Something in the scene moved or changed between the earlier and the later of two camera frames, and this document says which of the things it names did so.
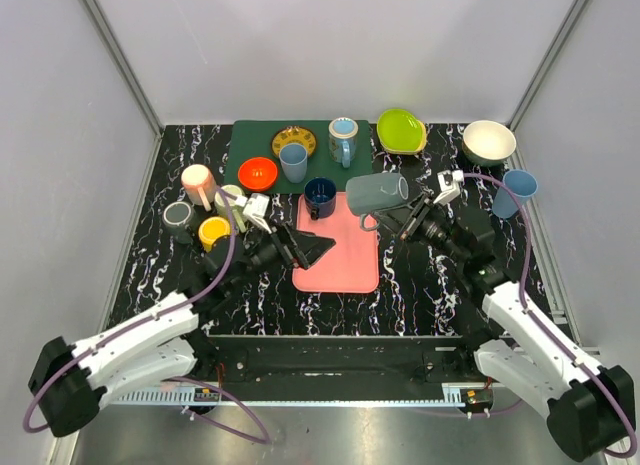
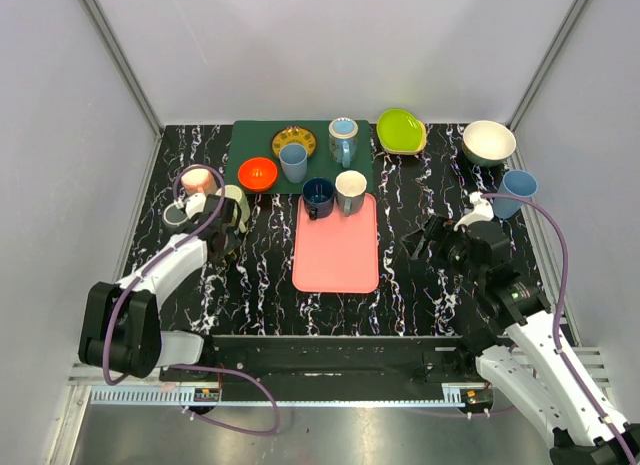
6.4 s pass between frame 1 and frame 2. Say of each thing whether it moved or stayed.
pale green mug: stayed
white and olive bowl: stayed
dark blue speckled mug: stayed
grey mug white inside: moved
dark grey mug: stayed
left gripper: moved
